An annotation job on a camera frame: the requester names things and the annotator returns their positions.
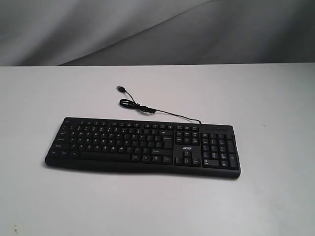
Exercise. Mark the black Acer keyboard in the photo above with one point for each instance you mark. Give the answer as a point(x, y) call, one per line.
point(132, 146)

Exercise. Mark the grey fabric backdrop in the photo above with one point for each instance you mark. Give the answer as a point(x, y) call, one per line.
point(155, 32)

